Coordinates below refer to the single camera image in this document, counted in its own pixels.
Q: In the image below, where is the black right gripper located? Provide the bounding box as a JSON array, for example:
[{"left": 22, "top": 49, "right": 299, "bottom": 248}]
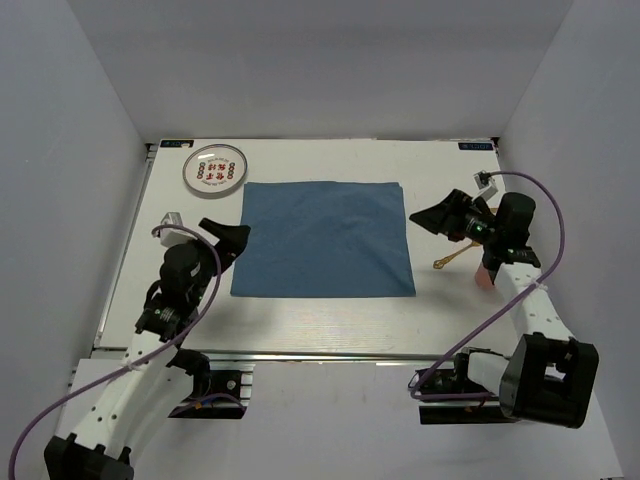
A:
[{"left": 409, "top": 189, "right": 500, "bottom": 246}]

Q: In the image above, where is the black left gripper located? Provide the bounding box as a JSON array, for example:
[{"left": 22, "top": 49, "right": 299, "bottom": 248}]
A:
[{"left": 189, "top": 218, "right": 251, "bottom": 303}]

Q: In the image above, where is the gold fork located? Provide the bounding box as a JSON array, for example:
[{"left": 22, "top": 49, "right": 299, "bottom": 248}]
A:
[{"left": 432, "top": 243, "right": 476, "bottom": 270}]

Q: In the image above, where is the white plate with red characters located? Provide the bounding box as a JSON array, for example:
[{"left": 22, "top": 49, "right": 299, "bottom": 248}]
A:
[{"left": 182, "top": 144, "right": 248, "bottom": 198}]

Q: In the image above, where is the blue cloth napkin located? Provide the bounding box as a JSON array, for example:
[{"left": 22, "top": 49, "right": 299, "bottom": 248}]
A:
[{"left": 231, "top": 181, "right": 416, "bottom": 298}]

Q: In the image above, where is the pink plastic cup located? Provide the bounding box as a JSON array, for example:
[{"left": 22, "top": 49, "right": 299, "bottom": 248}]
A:
[{"left": 474, "top": 252, "right": 497, "bottom": 290}]

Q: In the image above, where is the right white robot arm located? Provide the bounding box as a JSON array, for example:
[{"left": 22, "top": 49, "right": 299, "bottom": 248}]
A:
[{"left": 408, "top": 189, "right": 599, "bottom": 429}]

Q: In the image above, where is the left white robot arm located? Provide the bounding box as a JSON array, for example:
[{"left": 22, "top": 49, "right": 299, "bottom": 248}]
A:
[{"left": 44, "top": 213, "right": 251, "bottom": 479}]

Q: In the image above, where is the left blue corner label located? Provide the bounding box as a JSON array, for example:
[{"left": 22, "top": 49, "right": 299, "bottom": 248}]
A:
[{"left": 159, "top": 139, "right": 194, "bottom": 149}]

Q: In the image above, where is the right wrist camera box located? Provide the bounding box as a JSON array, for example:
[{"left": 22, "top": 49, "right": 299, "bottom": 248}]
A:
[{"left": 474, "top": 171, "right": 499, "bottom": 202}]

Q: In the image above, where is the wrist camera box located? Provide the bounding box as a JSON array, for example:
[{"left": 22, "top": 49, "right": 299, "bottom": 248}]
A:
[
  {"left": 474, "top": 171, "right": 499, "bottom": 202},
  {"left": 157, "top": 212, "right": 188, "bottom": 249}
]

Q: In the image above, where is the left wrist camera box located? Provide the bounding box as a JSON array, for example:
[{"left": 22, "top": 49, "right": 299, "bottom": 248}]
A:
[{"left": 157, "top": 212, "right": 188, "bottom": 249}]

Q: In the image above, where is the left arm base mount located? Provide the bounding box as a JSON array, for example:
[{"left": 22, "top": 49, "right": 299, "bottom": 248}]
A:
[{"left": 167, "top": 350, "right": 253, "bottom": 420}]

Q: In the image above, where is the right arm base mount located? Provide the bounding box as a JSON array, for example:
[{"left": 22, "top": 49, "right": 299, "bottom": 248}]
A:
[{"left": 418, "top": 347, "right": 512, "bottom": 426}]

